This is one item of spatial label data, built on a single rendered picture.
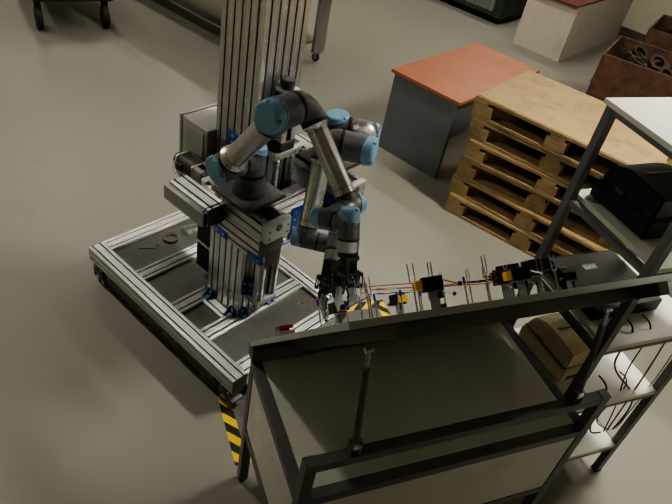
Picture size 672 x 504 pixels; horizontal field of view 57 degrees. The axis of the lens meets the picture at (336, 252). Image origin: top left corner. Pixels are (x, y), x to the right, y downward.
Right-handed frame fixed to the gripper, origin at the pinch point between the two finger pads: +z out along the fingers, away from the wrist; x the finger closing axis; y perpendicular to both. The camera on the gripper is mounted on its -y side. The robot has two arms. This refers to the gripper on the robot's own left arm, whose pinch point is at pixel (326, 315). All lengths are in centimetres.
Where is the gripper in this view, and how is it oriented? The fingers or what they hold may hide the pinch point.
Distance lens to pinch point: 234.1
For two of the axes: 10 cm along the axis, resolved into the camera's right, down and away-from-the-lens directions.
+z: -1.7, 9.5, -2.7
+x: 9.2, 0.5, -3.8
